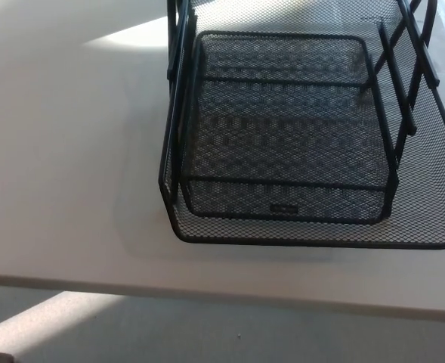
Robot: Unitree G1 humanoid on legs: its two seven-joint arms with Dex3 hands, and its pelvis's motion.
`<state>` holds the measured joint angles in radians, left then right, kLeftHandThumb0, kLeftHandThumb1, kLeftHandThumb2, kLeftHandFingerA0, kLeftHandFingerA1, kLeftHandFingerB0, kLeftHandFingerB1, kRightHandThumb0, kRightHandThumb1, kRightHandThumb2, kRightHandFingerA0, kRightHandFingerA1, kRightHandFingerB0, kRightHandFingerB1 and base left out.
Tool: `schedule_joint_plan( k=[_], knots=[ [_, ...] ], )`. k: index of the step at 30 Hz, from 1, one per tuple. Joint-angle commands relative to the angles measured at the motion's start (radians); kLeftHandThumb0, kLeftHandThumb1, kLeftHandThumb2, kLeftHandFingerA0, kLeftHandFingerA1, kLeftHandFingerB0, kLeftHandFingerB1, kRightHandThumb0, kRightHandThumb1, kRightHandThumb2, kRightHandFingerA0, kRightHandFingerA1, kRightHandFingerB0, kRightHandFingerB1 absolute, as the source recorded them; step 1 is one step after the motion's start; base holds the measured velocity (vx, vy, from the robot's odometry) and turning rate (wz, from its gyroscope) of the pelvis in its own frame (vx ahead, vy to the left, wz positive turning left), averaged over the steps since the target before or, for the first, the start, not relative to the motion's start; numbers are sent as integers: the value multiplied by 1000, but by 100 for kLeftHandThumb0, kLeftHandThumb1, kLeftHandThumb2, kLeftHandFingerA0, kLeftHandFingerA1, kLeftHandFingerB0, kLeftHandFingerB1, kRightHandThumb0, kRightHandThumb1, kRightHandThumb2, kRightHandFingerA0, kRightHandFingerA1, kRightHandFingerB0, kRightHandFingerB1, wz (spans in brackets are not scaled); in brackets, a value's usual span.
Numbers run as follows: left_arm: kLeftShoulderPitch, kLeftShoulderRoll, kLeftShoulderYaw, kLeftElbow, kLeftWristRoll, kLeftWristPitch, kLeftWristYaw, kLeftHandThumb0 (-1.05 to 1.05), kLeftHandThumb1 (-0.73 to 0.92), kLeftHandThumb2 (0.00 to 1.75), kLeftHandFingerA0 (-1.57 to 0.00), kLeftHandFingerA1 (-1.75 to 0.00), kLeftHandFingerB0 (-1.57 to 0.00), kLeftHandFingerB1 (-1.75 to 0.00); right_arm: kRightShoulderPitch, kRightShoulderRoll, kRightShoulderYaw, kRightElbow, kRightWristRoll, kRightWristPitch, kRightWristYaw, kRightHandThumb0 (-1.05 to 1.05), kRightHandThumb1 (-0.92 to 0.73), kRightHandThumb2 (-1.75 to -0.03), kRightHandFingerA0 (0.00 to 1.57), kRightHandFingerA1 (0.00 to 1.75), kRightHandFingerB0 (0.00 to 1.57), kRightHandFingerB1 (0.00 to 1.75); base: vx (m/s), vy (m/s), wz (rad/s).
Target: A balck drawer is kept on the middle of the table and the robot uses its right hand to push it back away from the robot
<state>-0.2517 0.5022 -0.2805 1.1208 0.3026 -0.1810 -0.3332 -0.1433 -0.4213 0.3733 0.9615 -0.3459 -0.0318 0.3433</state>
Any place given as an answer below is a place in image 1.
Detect black mesh tray with label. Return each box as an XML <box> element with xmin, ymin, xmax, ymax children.
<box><xmin>184</xmin><ymin>109</ymin><xmax>399</xmax><ymax>226</ymax></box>

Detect large black mesh sliding drawer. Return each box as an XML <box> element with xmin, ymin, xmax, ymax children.
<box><xmin>158</xmin><ymin>0</ymin><xmax>445</xmax><ymax>251</ymax></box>

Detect black metal rack frame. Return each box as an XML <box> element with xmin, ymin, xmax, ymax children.
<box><xmin>166</xmin><ymin>0</ymin><xmax>441</xmax><ymax>207</ymax></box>

